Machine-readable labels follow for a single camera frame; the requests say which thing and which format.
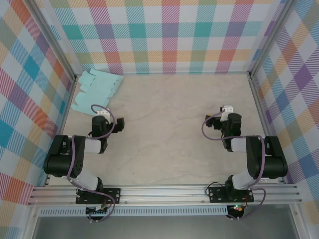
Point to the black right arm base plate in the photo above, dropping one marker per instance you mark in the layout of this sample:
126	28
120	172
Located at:
216	195

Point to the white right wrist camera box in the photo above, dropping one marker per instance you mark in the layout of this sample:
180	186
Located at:
227	109

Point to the aluminium table edge rail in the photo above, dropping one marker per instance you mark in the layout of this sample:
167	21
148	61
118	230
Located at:
265	124
61	124

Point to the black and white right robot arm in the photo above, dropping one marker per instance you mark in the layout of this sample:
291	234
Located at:
271	161

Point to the aluminium mounting rail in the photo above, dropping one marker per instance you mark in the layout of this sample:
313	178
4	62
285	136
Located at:
162	195

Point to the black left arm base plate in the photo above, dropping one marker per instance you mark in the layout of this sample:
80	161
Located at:
113	195

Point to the light teal paper box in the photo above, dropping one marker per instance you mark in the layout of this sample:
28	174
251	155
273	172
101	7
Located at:
97	87

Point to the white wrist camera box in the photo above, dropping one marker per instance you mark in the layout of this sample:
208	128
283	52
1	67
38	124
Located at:
227	109
103	112

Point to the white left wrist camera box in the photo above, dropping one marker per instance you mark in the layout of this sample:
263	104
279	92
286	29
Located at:
103	112

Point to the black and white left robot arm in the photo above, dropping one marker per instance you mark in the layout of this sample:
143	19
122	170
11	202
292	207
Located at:
62	159

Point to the aluminium upright frame post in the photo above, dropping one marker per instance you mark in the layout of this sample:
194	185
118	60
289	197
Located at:
269	37
64	58

